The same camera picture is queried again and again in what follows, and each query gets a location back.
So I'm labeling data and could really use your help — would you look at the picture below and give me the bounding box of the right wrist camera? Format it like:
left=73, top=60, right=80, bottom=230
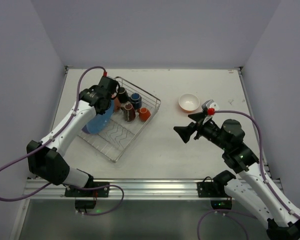
left=201, top=99, right=220, bottom=116

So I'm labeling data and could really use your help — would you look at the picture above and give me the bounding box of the metal wire dish rack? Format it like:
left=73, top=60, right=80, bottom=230
left=78, top=76, right=161, bottom=162

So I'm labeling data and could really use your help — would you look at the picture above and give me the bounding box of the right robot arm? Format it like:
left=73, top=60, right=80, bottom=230
left=173, top=108, right=300, bottom=240

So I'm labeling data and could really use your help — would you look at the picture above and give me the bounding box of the orange bowl white inside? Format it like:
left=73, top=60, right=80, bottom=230
left=178, top=93, right=201, bottom=113

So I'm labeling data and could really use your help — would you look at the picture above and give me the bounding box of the blue mug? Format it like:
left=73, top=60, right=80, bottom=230
left=130, top=92, right=142, bottom=110

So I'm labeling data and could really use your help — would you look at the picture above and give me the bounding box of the orange red mug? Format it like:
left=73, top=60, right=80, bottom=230
left=137, top=107, right=151, bottom=122

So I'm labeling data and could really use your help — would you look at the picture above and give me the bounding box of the aluminium mounting rail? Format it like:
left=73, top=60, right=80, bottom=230
left=22, top=177, right=286, bottom=201

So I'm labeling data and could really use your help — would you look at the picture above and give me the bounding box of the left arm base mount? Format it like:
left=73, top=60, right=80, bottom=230
left=64, top=181, right=110, bottom=213

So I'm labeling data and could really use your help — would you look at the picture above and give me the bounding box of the pink textured cup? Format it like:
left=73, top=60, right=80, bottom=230
left=111, top=94, right=121, bottom=113

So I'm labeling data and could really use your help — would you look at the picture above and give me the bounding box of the blue plate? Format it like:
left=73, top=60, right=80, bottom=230
left=82, top=100, right=115, bottom=135

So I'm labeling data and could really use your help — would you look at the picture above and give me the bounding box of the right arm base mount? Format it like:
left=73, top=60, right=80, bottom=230
left=196, top=176, right=233, bottom=212

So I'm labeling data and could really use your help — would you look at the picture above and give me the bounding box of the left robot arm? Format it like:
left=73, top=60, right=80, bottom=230
left=26, top=76, right=119, bottom=188

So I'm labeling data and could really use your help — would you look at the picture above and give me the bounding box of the black mug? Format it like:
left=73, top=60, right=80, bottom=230
left=116, top=86, right=130, bottom=104

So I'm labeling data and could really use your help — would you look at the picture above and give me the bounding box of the brown striped mug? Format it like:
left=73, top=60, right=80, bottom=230
left=121, top=103, right=136, bottom=122

